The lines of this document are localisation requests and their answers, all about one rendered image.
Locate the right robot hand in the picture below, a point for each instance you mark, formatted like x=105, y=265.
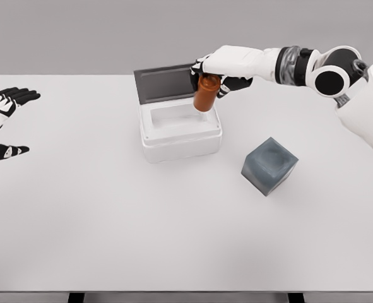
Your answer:
x=227, y=63

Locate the orange brown bottle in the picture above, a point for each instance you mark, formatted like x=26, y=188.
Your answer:
x=205, y=94

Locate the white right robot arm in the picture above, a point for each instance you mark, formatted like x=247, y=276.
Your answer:
x=328, y=82

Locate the grey box lid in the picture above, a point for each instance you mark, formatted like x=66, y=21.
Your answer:
x=165, y=82

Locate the white open box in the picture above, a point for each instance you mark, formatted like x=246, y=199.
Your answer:
x=180, y=132

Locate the grey cube block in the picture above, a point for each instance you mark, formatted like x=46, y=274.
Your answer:
x=269, y=165

